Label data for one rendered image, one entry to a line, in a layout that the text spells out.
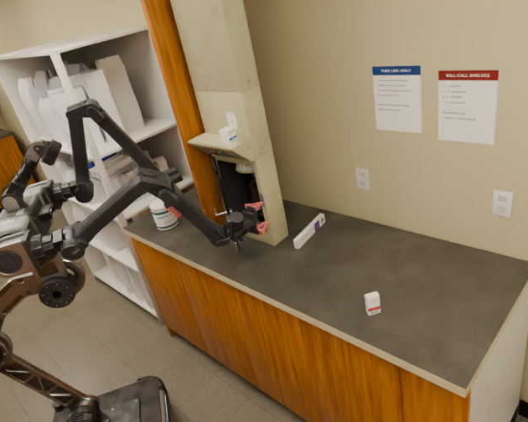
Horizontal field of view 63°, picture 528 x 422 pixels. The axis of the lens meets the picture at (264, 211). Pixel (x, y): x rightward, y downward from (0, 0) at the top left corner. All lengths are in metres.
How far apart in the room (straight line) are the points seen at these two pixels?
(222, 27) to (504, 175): 1.22
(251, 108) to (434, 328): 1.12
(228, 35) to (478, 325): 1.40
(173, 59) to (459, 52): 1.18
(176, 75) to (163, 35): 0.18
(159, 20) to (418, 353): 1.66
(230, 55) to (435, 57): 0.78
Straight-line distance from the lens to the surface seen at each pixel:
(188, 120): 2.14
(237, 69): 1.83
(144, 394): 2.67
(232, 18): 1.83
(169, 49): 2.08
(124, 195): 1.48
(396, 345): 1.60
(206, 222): 1.65
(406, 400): 1.77
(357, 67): 1.98
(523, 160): 1.83
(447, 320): 1.69
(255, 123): 1.91
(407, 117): 1.93
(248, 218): 1.80
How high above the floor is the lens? 2.11
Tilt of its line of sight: 28 degrees down
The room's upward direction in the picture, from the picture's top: 12 degrees counter-clockwise
